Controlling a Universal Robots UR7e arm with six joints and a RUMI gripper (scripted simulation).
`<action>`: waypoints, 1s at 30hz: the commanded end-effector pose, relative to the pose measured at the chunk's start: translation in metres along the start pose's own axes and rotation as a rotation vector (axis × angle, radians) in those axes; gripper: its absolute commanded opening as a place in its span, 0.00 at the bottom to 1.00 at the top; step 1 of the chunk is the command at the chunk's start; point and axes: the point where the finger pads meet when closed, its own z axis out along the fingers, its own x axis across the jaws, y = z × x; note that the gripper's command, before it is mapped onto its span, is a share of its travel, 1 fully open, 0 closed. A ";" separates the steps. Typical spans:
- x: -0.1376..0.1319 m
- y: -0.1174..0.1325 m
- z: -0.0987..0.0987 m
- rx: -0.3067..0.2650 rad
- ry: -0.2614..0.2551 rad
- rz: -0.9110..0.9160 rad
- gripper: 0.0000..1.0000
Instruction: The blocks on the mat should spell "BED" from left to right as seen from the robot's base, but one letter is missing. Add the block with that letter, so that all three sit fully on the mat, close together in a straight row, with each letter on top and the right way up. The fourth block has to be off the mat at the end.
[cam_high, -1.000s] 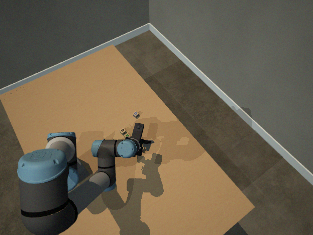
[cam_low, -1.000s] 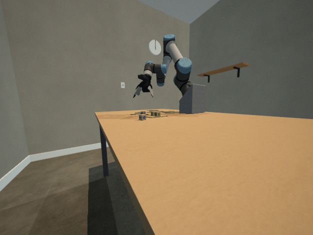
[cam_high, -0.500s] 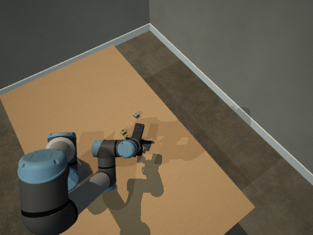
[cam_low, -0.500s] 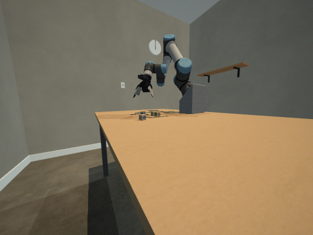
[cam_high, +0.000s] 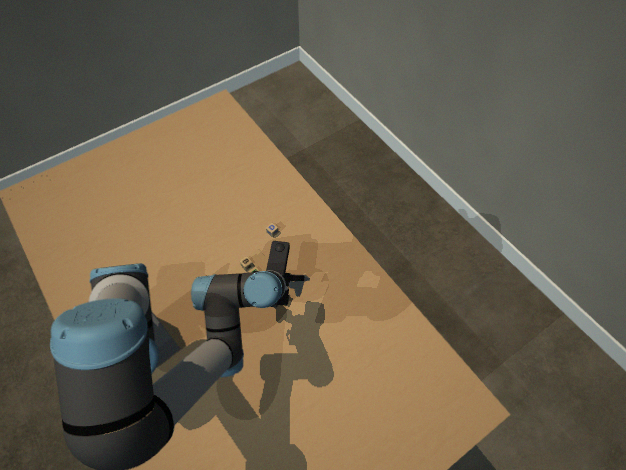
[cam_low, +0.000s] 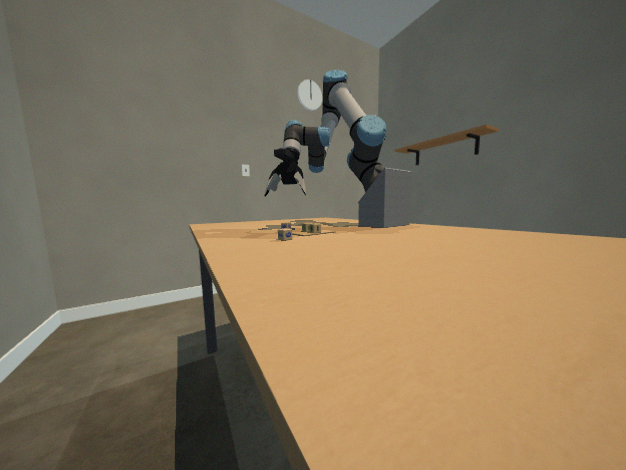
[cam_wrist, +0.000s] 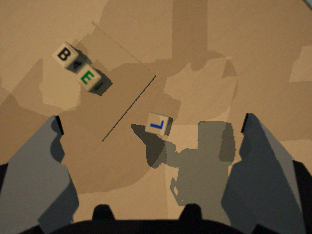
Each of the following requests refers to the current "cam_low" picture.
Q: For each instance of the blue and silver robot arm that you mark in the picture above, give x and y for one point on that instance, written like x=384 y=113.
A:
x=367 y=131

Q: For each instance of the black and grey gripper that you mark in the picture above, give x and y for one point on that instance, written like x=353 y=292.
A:
x=285 y=168

